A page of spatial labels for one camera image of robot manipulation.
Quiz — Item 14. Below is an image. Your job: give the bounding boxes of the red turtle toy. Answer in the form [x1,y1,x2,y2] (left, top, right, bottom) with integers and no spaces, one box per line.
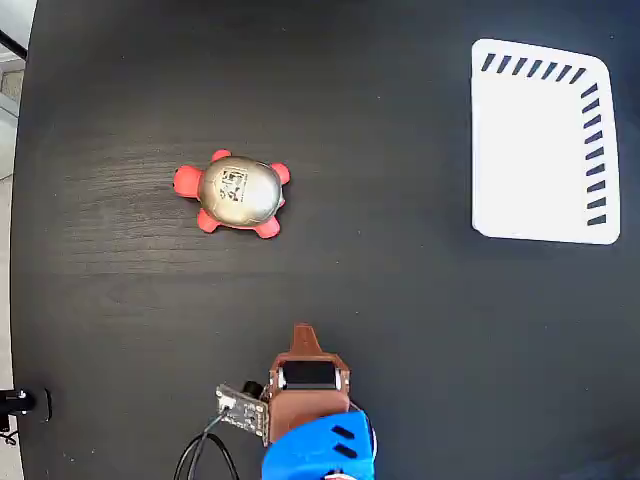
[173,149,292,240]

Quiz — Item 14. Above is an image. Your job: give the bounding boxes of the white tray with black stripes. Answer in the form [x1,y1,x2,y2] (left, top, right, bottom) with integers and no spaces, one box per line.
[470,38,622,246]

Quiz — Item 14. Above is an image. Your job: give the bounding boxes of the black table clamp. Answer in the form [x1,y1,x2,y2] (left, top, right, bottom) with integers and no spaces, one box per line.
[0,387,54,424]

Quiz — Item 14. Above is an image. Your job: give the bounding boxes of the black diagonal bar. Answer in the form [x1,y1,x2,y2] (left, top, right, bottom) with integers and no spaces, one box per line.
[0,28,29,60]

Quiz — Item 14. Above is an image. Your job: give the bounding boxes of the bare camera circuit board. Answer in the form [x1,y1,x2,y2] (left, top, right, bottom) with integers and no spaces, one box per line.
[214,380,270,437]

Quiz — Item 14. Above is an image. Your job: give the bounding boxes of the red and white servo wires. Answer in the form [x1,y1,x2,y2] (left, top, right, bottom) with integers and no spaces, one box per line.
[348,398,380,459]

